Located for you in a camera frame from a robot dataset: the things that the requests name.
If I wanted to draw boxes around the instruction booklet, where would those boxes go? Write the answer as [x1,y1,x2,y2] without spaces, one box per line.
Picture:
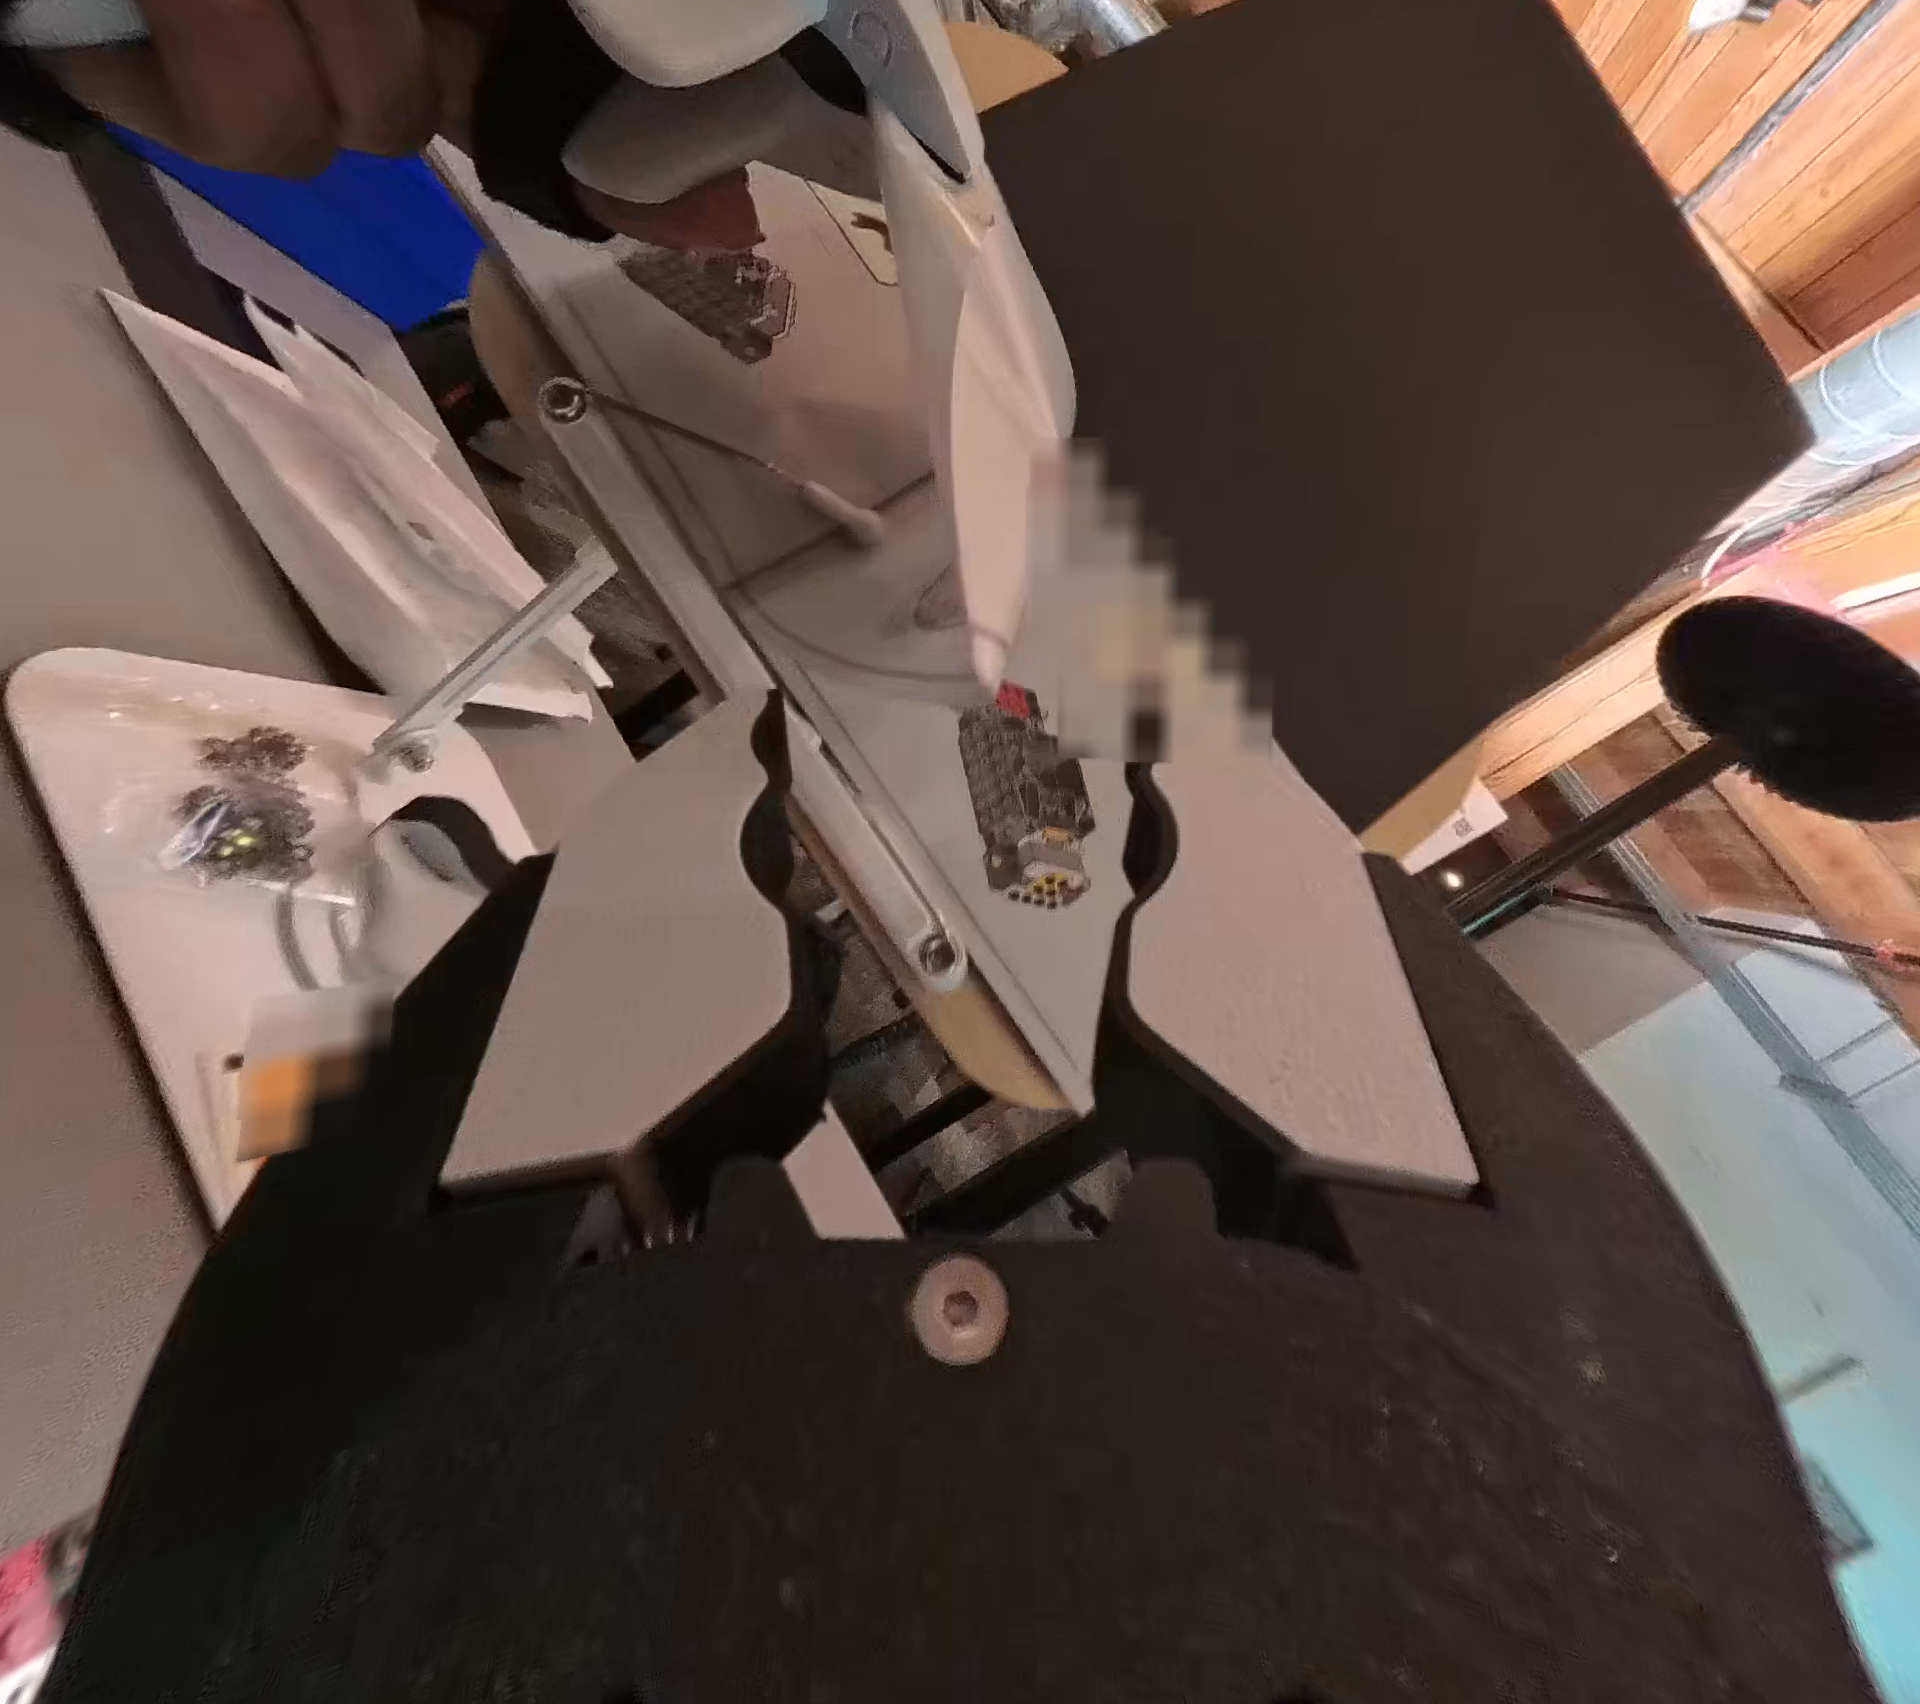
[481,151,1146,1121]

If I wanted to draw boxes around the blue storage bin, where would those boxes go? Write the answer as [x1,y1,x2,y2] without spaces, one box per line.
[113,121,488,334]

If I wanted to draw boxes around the clear plastic parts bag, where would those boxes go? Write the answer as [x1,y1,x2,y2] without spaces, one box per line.
[98,705,398,985]

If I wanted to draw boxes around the grey plate with wavy edge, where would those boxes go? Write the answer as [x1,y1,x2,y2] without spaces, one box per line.
[369,796,519,903]

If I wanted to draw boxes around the white book stand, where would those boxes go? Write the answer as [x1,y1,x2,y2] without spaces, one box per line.
[4,377,976,1228]

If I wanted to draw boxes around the grey desk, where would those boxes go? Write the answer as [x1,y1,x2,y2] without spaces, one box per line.
[0,121,721,1555]

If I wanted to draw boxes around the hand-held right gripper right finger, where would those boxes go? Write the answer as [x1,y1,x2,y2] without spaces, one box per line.
[1101,754,1483,1237]

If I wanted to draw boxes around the black round pad on pole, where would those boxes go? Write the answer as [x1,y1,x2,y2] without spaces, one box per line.
[1447,594,1920,937]

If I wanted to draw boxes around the large black panel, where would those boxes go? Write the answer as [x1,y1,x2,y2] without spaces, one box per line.
[977,0,1814,837]

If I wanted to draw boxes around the silver ventilation duct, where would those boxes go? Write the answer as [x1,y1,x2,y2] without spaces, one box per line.
[961,0,1169,62]

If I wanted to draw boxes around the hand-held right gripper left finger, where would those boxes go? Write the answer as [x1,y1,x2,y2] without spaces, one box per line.
[439,691,836,1237]

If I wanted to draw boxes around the pale ventilation duct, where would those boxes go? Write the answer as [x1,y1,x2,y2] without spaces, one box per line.
[1793,324,1920,490]

